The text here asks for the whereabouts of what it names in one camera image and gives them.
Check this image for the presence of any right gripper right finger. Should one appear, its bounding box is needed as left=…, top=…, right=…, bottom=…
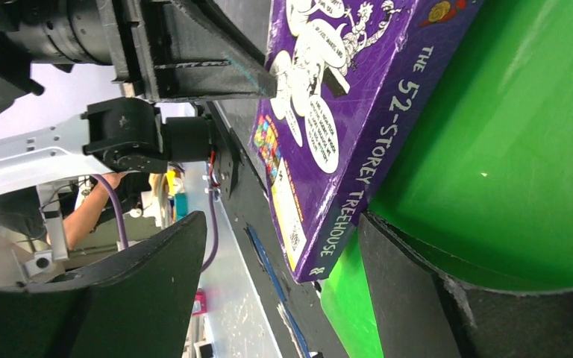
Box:
left=357, top=213, right=573, bottom=357

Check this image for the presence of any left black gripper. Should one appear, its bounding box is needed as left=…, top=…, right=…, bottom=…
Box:
left=95, top=0, right=277, bottom=101

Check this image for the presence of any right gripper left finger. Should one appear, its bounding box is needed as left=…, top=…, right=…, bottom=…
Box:
left=0, top=211, right=207, bottom=357

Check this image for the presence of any green plastic folder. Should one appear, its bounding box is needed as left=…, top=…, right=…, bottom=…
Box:
left=322, top=1, right=573, bottom=357

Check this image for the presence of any purple cover book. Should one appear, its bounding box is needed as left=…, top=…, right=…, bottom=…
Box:
left=250, top=0, right=482, bottom=283

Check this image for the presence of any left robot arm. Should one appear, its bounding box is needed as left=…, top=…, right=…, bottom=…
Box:
left=0, top=1, right=277, bottom=201

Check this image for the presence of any person in background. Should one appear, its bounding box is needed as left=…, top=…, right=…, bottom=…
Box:
left=0, top=172, right=151, bottom=253

